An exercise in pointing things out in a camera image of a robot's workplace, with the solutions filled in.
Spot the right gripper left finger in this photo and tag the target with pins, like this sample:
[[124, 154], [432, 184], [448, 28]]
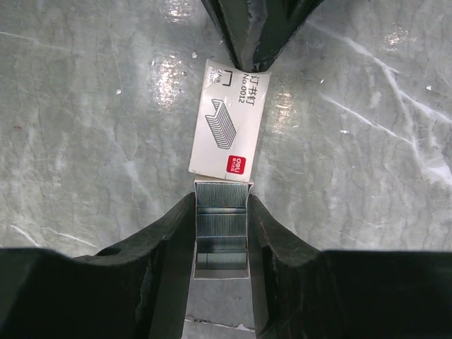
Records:
[[136, 288]]

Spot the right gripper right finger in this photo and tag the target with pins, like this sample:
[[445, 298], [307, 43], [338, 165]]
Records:
[[302, 292]]

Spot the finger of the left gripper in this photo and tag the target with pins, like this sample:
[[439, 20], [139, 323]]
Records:
[[271, 26], [231, 18]]

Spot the small staple box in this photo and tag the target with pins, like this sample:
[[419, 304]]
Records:
[[225, 141]]

